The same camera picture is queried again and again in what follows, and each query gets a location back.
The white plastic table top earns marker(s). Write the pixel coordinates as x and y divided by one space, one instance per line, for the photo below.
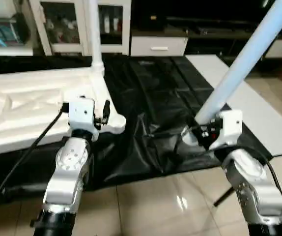
28 108

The white plastic table leg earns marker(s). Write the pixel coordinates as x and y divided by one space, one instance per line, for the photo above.
94 34
249 54

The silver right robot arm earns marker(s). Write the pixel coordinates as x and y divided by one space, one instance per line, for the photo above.
254 182

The black work surface mat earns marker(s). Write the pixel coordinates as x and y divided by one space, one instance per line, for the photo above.
155 113

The white flat sheet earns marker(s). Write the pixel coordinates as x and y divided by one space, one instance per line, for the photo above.
249 108

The black metal table leg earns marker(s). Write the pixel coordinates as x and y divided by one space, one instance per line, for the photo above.
225 196

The white drawer unit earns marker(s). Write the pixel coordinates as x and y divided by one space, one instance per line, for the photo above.
158 46

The white glass door cabinet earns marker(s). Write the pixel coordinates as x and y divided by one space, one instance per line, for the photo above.
67 24

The colourful background box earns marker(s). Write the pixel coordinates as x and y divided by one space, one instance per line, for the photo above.
1 32

